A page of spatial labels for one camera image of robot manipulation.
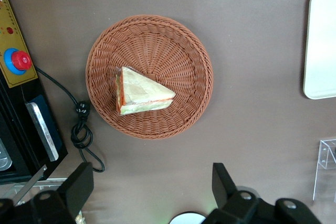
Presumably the red emergency stop button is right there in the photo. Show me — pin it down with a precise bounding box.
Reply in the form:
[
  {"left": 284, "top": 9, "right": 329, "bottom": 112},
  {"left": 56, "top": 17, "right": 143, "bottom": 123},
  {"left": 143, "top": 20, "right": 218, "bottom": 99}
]
[{"left": 3, "top": 48, "right": 33, "bottom": 74}]

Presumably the brown wicker basket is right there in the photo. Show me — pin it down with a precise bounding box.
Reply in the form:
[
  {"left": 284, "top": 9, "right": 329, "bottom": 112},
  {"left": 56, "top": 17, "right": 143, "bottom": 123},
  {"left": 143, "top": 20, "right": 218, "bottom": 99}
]
[{"left": 85, "top": 14, "right": 214, "bottom": 140}]

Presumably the black power cable with plug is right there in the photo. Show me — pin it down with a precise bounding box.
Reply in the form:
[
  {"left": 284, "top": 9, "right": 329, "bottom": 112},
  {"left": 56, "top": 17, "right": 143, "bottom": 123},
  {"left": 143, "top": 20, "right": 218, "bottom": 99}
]
[{"left": 35, "top": 66, "right": 106, "bottom": 173}]

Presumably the clear acrylic stand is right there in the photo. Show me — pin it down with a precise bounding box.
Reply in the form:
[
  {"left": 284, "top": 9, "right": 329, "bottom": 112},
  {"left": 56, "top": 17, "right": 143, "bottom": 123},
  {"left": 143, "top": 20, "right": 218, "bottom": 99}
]
[{"left": 312, "top": 138, "right": 336, "bottom": 201}]

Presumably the white plastic tray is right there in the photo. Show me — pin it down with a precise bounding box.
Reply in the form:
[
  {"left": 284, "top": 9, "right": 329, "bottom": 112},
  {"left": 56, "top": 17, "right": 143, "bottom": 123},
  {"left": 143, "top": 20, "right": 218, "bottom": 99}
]
[{"left": 302, "top": 0, "right": 336, "bottom": 100}]

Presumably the black and yellow control box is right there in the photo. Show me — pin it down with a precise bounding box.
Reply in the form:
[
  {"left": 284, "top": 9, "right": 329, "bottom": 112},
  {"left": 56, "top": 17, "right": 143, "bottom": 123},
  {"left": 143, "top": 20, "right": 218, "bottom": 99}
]
[{"left": 0, "top": 0, "right": 69, "bottom": 185}]

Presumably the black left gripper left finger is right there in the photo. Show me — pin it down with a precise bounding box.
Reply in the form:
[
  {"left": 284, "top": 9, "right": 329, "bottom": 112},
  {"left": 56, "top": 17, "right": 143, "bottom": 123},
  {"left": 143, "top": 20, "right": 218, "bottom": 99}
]
[{"left": 0, "top": 162, "right": 95, "bottom": 224}]

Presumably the white round disc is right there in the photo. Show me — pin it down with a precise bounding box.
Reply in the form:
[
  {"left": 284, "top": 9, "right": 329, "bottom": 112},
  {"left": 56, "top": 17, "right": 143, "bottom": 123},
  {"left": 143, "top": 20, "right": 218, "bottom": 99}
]
[{"left": 170, "top": 211, "right": 207, "bottom": 224}]

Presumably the plastic-wrapped triangle sandwich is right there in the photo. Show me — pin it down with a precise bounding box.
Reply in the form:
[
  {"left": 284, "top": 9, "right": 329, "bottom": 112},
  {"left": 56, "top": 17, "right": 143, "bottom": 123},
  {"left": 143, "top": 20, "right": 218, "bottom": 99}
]
[{"left": 109, "top": 66, "right": 176, "bottom": 116}]

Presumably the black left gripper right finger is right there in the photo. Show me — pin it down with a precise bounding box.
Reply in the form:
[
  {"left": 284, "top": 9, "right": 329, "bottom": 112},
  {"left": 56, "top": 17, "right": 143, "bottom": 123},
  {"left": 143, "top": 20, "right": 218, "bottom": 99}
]
[{"left": 205, "top": 162, "right": 321, "bottom": 224}]

